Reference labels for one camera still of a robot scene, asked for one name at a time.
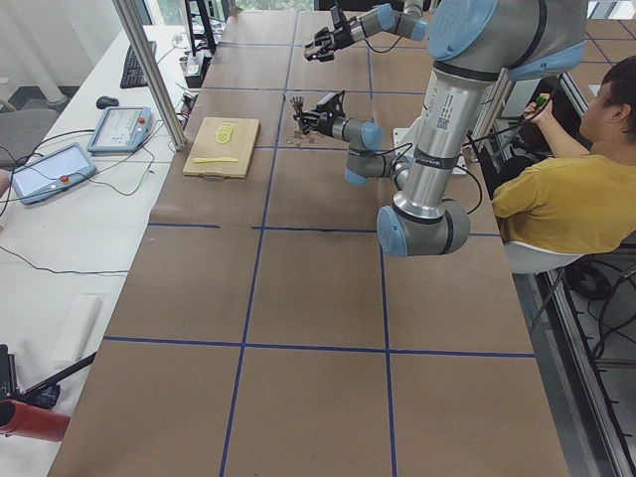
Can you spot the person in yellow shirt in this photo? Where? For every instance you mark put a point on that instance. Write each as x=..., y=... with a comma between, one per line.
x=580, y=200

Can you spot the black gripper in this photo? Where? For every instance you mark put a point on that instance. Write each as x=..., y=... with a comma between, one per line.
x=323, y=123
x=343, y=35

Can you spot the black computer mouse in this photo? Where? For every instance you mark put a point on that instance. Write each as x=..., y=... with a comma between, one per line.
x=103, y=102

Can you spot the black keyboard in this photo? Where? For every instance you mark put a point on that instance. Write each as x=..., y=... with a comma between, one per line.
x=132, y=74

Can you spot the aluminium frame post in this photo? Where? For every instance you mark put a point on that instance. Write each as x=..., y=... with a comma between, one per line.
x=135, y=33

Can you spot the wooden cutting board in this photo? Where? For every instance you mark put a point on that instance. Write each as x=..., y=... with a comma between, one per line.
x=240, y=146

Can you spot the teach pendant with red button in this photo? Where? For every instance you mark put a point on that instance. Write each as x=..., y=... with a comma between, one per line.
x=52, y=174

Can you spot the steel jigger measuring cup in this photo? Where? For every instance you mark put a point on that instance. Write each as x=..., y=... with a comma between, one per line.
x=297, y=103

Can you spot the red cylinder bottle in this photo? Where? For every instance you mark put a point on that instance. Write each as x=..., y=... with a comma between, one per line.
x=21, y=419

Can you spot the clear glass beaker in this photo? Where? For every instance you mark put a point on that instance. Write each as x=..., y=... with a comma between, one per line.
x=313, y=53

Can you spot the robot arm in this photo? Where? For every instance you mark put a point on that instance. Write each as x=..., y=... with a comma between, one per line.
x=383, y=18
x=471, y=44

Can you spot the yellow plastic knife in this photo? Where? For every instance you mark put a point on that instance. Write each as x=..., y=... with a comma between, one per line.
x=219, y=159

